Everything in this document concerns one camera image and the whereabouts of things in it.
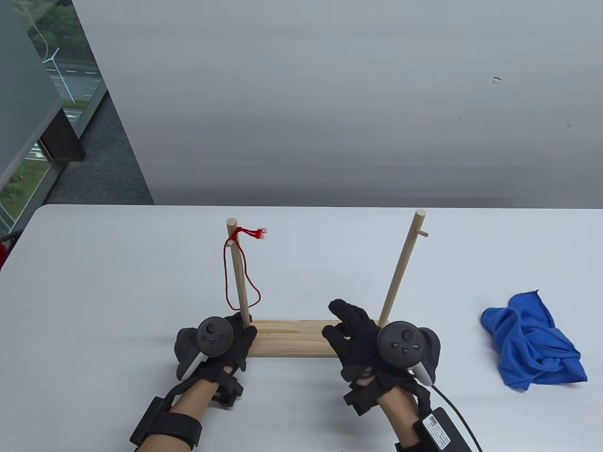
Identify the person's left hand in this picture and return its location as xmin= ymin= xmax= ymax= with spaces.
xmin=188 ymin=313 xmax=258 ymax=408

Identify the person's right hand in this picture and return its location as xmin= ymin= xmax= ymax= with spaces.
xmin=322 ymin=299 xmax=432 ymax=417

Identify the wooden rack with two posts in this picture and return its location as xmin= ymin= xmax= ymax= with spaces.
xmin=225 ymin=210 xmax=429 ymax=358

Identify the red elastic cord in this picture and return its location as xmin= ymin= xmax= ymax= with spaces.
xmin=223 ymin=227 xmax=268 ymax=310

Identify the blue towel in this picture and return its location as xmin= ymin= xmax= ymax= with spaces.
xmin=481 ymin=290 xmax=588 ymax=391

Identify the person's right forearm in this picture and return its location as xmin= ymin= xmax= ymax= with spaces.
xmin=379 ymin=388 xmax=424 ymax=452

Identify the dark grey left hand controller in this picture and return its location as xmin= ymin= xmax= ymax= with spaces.
xmin=174 ymin=316 xmax=235 ymax=381

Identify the dark grey hand controller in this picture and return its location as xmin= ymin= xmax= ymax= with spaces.
xmin=376 ymin=321 xmax=442 ymax=387
xmin=174 ymin=316 xmax=235 ymax=381

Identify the dark grey right hand controller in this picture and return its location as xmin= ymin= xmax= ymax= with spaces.
xmin=376 ymin=321 xmax=442 ymax=387

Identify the red and black chair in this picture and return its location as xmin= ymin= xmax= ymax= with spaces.
xmin=0 ymin=229 xmax=24 ymax=274

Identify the black panel base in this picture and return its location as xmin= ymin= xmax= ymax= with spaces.
xmin=39 ymin=107 xmax=86 ymax=163

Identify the glass window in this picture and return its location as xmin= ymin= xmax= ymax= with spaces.
xmin=0 ymin=0 xmax=110 ymax=236

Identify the grey frosted panel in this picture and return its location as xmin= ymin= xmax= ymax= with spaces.
xmin=0 ymin=0 xmax=64 ymax=186

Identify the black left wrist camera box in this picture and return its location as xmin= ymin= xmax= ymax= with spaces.
xmin=130 ymin=396 xmax=203 ymax=449

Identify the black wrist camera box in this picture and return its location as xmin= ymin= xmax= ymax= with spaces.
xmin=395 ymin=407 xmax=472 ymax=452
xmin=130 ymin=396 xmax=203 ymax=449

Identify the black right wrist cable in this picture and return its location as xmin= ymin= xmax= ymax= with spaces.
xmin=431 ymin=384 xmax=483 ymax=452

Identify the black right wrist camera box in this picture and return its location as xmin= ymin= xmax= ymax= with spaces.
xmin=395 ymin=407 xmax=472 ymax=452

